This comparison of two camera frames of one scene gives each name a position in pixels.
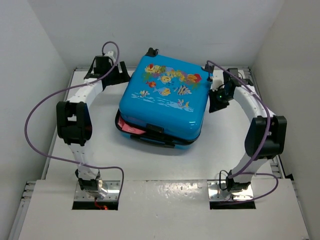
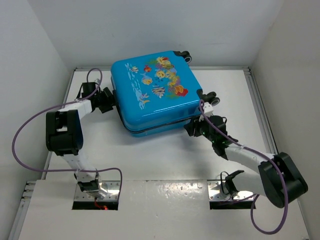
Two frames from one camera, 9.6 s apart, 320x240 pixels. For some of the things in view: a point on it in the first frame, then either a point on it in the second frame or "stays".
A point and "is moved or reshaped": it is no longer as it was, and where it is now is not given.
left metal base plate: [112, 187] stays
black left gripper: [123, 77] → [110, 99]
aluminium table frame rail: [21, 212] stays
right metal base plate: [216, 194] stays
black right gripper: [214, 106] → [192, 127]
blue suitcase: [168, 98] is moved or reshaped
